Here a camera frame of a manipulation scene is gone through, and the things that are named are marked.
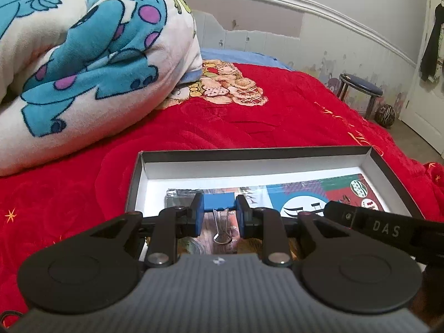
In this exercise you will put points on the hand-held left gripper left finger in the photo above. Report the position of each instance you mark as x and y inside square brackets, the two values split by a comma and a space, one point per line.
[197, 211]

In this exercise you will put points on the hanging dark clothes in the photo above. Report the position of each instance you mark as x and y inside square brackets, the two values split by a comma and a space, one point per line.
[432, 48]

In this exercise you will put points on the cartoon monster print comforter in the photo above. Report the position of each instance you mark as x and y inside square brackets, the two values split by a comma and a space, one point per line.
[86, 59]

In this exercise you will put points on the dark patterned ball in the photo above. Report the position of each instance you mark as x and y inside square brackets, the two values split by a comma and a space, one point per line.
[386, 115]

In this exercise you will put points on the round blue-seat stool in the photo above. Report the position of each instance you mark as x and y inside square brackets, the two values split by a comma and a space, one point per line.
[360, 83]

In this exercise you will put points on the black shallow cardboard box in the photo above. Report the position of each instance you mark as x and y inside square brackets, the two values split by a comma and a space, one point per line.
[242, 166]

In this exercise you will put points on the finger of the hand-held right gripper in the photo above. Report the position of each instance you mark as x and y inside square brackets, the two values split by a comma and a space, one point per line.
[340, 213]

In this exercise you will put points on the colourful picture sheet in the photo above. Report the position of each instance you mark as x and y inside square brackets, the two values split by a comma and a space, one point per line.
[312, 187]

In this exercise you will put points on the red bear print blanket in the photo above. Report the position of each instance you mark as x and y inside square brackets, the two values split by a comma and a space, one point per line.
[86, 187]

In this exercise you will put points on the blue binder clip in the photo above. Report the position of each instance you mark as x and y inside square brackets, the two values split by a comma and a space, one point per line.
[220, 203]

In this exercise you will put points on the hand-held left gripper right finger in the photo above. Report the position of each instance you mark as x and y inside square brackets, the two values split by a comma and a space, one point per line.
[242, 215]

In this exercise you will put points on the white door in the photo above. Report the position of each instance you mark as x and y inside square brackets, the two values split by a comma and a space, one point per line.
[419, 111]

